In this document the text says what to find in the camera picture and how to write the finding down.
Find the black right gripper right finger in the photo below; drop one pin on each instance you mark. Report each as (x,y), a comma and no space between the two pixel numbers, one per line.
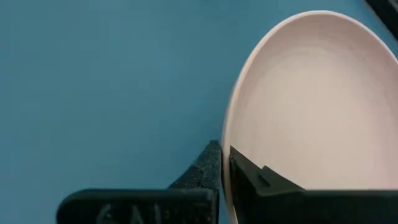
(311,208)

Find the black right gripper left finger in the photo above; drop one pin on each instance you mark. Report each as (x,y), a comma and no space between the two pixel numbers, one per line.
(140,207)

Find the pink plate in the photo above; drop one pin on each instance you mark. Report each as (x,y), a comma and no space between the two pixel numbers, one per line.
(311,109)

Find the blue table mat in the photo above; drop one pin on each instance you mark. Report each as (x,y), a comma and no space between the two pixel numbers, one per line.
(109,93)

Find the black metal table frame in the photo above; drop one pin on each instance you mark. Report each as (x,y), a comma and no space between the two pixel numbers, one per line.
(388,12)

